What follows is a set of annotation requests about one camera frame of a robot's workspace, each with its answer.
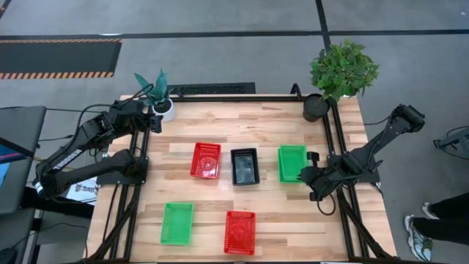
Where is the black side desk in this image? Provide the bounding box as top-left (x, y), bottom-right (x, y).
top-left (20, 186), bottom-right (95, 220)

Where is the grey tripod stand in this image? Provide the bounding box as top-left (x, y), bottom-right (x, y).
top-left (433, 126), bottom-right (469, 161)

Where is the snake plant in white pot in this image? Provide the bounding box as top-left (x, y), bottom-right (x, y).
top-left (133, 68), bottom-right (177, 122)

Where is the white printed paper sign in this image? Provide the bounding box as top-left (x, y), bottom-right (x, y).
top-left (67, 177), bottom-right (99, 205)

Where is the person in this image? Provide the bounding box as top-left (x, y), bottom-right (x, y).
top-left (403, 192), bottom-right (469, 263)

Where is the black plastic basket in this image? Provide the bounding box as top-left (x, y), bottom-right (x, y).
top-left (230, 147), bottom-right (261, 186)

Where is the dark grey desk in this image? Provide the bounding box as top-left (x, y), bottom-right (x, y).
top-left (0, 106), bottom-right (48, 216)

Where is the leafy green plant black pot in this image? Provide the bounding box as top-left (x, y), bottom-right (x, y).
top-left (303, 40), bottom-right (381, 123)

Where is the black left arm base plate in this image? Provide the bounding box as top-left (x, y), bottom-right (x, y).
top-left (96, 155), bottom-right (149, 186)

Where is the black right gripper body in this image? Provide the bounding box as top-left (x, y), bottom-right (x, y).
top-left (300, 161), bottom-right (333, 196)

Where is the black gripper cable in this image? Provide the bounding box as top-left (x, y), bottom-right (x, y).
top-left (316, 193), bottom-right (337, 217)

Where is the black computer monitor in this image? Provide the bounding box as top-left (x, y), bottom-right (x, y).
top-left (0, 137), bottom-right (40, 188)

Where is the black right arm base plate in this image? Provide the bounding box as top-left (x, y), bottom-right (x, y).
top-left (327, 153), bottom-right (381, 184)

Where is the black perforated floor strip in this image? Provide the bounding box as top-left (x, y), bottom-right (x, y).
top-left (168, 82), bottom-right (256, 96)

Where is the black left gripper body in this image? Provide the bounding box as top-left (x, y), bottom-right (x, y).
top-left (139, 109), bottom-right (163, 133)

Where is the black hazard striped floor mat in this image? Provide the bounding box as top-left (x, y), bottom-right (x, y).
top-left (0, 38), bottom-right (123, 80)

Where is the black aluminium frame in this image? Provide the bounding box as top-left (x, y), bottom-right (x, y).
top-left (78, 93), bottom-right (400, 264)

